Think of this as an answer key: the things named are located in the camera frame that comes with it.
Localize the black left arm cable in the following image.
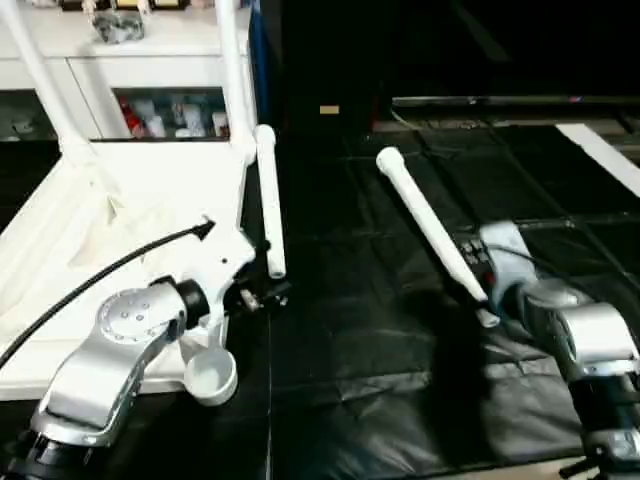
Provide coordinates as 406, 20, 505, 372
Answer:
0, 220, 216, 371

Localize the grey metallic ornament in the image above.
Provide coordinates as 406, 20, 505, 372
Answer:
92, 8, 149, 45

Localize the red bottle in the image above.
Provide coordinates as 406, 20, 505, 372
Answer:
125, 100, 143, 138

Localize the black stand foot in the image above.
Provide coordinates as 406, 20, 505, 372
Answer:
560, 452, 621, 479

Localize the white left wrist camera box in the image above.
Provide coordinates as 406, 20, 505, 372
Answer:
180, 222, 259, 351

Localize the black work mat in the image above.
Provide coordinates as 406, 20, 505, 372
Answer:
0, 120, 640, 480

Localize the white plastic table top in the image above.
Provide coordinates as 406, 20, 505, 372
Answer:
0, 135, 263, 407

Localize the white plastic table leg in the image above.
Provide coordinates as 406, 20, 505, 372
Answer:
213, 0, 259, 166
255, 124, 289, 279
376, 147, 501, 329
0, 0, 99, 163

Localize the white glass door cabinet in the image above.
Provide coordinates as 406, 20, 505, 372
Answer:
0, 0, 261, 143

